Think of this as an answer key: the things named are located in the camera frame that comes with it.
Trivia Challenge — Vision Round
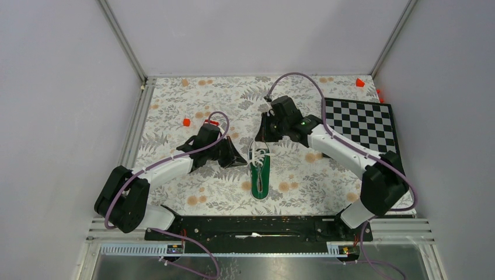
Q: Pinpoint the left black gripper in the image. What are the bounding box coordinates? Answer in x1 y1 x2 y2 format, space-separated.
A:
206 136 247 169

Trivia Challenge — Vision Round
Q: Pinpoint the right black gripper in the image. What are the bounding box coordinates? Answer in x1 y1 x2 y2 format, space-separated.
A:
255 112 288 143

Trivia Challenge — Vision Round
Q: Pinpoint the white shoelace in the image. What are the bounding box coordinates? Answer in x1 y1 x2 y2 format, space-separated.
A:
248 140 275 167

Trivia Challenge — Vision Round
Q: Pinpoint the green white sneaker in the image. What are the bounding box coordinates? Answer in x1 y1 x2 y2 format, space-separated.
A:
249 157 271 200

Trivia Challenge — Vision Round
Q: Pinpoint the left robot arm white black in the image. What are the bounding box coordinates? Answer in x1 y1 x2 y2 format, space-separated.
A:
94 123 247 240

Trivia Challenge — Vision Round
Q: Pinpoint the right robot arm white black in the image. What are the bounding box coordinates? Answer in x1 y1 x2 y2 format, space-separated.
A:
255 96 410 240

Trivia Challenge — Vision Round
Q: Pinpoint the red white brick block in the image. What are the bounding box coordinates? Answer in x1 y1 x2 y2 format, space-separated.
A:
203 120 219 127

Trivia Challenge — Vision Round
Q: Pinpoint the small red cube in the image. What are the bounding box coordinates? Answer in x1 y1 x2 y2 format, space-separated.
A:
183 118 191 127

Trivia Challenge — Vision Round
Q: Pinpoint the floral patterned table mat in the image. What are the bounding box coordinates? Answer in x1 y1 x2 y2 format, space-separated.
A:
135 75 379 216

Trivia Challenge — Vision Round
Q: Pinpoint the red block far corner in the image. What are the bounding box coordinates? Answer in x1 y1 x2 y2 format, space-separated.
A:
355 78 365 88

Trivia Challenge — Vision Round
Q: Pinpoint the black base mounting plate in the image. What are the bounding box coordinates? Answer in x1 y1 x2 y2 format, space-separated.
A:
145 216 373 254

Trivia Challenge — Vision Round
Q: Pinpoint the black white checkerboard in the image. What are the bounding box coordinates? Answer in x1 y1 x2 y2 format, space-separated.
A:
325 97 400 155

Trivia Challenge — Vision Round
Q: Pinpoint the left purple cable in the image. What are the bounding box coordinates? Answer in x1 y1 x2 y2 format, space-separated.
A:
103 111 231 280

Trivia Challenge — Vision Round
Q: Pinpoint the red block at wall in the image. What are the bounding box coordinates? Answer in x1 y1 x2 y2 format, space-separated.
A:
377 89 385 103

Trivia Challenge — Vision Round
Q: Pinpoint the right aluminium corner post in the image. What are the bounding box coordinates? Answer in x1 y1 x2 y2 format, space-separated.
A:
369 0 419 79

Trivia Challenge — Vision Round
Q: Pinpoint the aluminium corner post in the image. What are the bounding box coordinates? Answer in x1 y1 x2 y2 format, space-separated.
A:
96 0 148 85
369 0 419 79

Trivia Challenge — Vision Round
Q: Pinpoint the aluminium frame rail front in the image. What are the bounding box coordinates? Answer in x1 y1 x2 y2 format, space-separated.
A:
86 218 435 258

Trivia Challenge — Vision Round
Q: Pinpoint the left aluminium corner post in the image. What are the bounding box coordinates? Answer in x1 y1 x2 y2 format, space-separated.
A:
96 0 148 85

